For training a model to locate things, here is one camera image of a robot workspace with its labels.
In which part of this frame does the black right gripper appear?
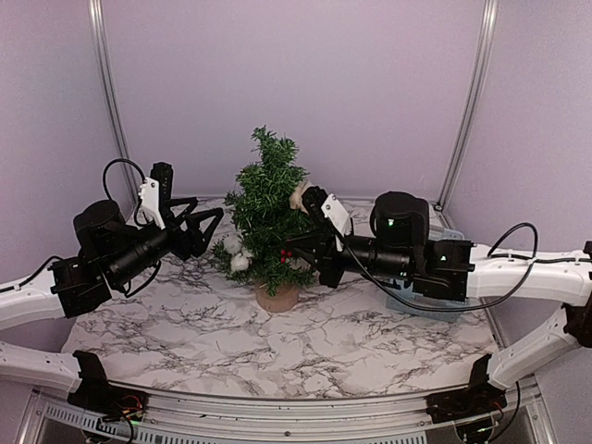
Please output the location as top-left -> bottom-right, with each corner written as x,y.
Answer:
286,228 -> 414,290

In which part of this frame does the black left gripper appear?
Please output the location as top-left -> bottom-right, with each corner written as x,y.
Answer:
106,197 -> 223,288

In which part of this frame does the white grey small ornament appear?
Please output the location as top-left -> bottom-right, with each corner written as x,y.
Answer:
223,235 -> 253,273

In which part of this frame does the beige fabric ornament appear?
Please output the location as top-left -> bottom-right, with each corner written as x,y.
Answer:
290,180 -> 313,214

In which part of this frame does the small green christmas tree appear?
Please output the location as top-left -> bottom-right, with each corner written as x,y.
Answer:
213,126 -> 315,314

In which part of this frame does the light blue perforated basket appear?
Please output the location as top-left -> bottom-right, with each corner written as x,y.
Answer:
386,226 -> 464,323

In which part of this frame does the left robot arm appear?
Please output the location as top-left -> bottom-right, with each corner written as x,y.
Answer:
1,198 -> 224,412

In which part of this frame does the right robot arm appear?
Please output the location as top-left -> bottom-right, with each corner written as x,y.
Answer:
282,183 -> 591,414

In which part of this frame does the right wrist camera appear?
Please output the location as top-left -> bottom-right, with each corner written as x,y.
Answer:
302,186 -> 353,236

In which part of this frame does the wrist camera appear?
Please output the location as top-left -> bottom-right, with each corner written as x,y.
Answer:
302,186 -> 353,236
139,162 -> 173,229

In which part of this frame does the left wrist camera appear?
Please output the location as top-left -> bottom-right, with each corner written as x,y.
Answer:
139,162 -> 173,229

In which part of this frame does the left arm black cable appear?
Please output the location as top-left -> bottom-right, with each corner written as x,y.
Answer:
0,158 -> 163,298

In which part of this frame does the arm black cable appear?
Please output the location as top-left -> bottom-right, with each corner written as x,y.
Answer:
0,158 -> 163,298
330,222 -> 588,311

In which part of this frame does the front aluminium rail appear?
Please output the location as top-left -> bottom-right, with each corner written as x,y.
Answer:
14,377 -> 557,443

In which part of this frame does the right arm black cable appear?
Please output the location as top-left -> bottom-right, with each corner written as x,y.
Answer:
330,222 -> 588,311

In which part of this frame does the right aluminium frame post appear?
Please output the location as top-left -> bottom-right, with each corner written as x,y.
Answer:
435,0 -> 499,212

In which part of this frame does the aluminium frame post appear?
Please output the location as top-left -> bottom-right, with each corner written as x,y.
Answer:
87,0 -> 142,204
435,0 -> 499,212

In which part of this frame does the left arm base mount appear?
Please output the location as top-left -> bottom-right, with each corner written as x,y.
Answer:
67,351 -> 148,417

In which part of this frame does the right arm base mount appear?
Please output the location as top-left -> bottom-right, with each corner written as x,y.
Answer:
425,353 -> 508,424

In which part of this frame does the left aluminium frame post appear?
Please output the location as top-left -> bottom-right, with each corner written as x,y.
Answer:
87,0 -> 142,204

